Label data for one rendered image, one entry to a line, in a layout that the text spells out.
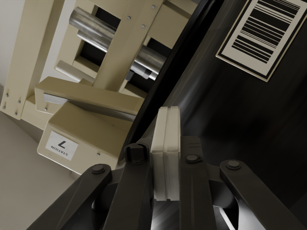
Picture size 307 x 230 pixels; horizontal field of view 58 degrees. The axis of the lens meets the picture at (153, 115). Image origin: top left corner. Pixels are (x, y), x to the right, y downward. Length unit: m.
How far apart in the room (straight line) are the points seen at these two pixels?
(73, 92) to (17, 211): 5.21
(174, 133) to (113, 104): 0.78
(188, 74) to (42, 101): 0.82
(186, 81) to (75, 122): 0.69
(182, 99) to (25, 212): 5.91
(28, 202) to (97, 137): 5.37
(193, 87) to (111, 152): 0.66
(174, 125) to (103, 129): 0.77
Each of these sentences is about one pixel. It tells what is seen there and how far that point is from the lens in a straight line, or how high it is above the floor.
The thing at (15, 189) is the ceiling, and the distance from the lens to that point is 6.34.
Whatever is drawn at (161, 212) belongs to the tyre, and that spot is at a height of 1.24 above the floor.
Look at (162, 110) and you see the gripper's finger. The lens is 0.19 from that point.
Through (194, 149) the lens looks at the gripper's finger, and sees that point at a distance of 0.15.
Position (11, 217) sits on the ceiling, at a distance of 6.02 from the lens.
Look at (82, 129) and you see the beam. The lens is 0.90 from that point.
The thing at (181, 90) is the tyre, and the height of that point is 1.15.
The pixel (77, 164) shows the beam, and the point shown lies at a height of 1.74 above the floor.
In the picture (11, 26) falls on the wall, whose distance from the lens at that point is 6.62.
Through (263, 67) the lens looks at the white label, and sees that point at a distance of 0.20.
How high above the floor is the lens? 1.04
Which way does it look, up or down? 32 degrees up
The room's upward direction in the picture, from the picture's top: 147 degrees counter-clockwise
